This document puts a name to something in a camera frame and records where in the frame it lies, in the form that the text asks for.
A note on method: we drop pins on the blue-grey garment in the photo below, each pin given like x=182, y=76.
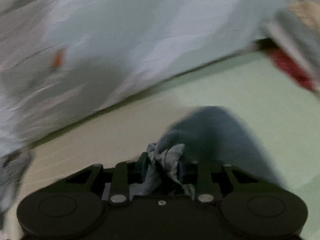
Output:
x=210, y=140

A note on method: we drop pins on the red cloth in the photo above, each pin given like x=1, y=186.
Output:
x=292, y=66

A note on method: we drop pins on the grey cloth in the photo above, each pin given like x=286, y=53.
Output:
x=12, y=177

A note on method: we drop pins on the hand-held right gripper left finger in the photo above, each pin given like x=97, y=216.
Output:
x=142, y=163

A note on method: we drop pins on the light blue bed sheet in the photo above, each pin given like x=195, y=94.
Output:
x=112, y=42

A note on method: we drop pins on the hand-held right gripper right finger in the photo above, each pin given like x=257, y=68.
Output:
x=187, y=170

